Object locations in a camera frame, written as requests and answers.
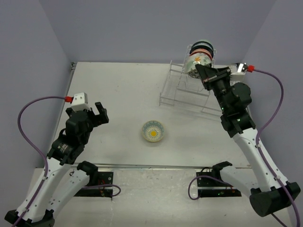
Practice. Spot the aluminium table edge rail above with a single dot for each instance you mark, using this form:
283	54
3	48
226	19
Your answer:
72	70

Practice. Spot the white leaf pattern bowl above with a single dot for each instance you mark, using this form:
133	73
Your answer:
190	68

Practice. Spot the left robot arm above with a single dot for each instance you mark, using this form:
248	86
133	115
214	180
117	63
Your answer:
46	200

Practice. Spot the pale green rimmed bowl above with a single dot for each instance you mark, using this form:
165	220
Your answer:
202	42

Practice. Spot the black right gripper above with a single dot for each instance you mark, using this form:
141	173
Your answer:
206	72

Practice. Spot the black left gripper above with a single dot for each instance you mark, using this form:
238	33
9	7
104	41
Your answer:
99	118

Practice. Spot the dark blue bowl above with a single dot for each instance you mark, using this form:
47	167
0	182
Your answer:
207	47

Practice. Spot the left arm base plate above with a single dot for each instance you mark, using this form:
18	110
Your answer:
100	192

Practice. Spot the orange striped bowl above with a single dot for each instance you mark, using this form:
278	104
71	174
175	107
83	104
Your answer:
202	51

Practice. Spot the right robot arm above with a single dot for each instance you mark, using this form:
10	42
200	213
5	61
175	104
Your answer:
271	191

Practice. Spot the yellow rimmed sun pattern bowl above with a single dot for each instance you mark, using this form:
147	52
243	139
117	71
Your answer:
153	131

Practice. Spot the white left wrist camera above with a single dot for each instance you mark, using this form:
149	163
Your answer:
80	102

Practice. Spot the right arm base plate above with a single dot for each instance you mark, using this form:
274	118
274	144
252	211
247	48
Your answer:
208	188

